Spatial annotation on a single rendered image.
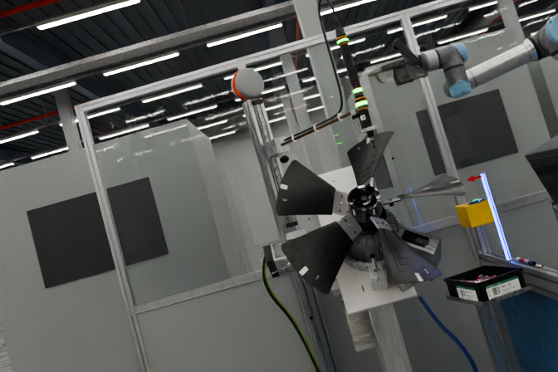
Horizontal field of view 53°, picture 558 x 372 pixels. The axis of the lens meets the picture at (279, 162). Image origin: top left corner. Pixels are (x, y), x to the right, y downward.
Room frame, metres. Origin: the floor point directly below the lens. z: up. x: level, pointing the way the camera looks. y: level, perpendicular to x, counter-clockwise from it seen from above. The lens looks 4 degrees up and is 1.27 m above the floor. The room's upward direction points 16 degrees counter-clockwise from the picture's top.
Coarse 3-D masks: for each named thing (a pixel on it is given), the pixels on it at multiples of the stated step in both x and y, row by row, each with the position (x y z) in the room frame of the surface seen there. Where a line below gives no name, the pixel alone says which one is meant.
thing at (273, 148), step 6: (276, 138) 2.54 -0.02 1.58; (282, 138) 2.56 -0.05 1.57; (270, 144) 2.57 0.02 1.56; (276, 144) 2.54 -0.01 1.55; (288, 144) 2.57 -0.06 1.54; (270, 150) 2.58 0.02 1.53; (276, 150) 2.54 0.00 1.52; (282, 150) 2.55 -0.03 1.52; (288, 150) 2.57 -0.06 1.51; (270, 156) 2.59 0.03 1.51; (276, 156) 2.64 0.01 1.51
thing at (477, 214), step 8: (456, 208) 2.43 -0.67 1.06; (464, 208) 2.30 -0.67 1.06; (472, 208) 2.28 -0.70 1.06; (480, 208) 2.28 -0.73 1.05; (488, 208) 2.28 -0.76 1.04; (464, 216) 2.33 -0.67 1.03; (472, 216) 2.28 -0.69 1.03; (480, 216) 2.28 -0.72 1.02; (488, 216) 2.28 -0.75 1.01; (464, 224) 2.37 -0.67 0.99; (472, 224) 2.28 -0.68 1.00; (480, 224) 2.28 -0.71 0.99
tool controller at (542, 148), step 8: (544, 144) 1.46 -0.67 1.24; (552, 144) 1.38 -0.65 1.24; (528, 152) 1.49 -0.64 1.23; (536, 152) 1.42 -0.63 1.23; (544, 152) 1.37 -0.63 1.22; (552, 152) 1.33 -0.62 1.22; (528, 160) 1.48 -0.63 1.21; (536, 160) 1.43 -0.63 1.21; (544, 160) 1.39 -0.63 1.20; (552, 160) 1.35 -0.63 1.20; (536, 168) 1.45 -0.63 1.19; (544, 168) 1.42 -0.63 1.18; (552, 168) 1.37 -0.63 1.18; (544, 176) 1.44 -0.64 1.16; (552, 176) 1.40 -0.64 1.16; (544, 184) 1.47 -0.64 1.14; (552, 184) 1.43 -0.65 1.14; (552, 192) 1.45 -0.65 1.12
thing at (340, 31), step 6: (336, 24) 2.07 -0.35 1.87; (336, 30) 2.06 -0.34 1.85; (342, 30) 2.06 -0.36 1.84; (336, 36) 2.07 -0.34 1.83; (360, 114) 2.07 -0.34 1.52; (366, 114) 2.06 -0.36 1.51; (366, 120) 2.06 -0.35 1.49; (366, 126) 2.06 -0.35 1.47; (366, 132) 2.07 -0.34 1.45; (372, 132) 2.06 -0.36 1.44
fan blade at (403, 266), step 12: (384, 240) 1.93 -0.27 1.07; (396, 240) 1.97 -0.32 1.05; (384, 252) 1.89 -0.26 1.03; (396, 252) 1.91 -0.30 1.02; (408, 252) 1.94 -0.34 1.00; (396, 264) 1.87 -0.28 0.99; (408, 264) 1.89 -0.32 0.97; (420, 264) 1.92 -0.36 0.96; (396, 276) 1.84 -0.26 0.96; (408, 276) 1.85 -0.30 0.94; (420, 276) 1.87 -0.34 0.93; (432, 276) 1.89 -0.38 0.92
